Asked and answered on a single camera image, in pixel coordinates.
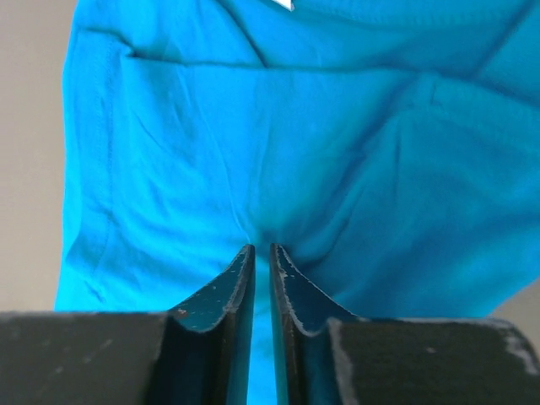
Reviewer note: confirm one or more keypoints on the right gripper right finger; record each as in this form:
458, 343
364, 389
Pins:
325, 354

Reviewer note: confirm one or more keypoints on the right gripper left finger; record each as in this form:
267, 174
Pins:
197, 352

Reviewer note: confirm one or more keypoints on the blue t shirt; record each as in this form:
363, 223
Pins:
391, 147

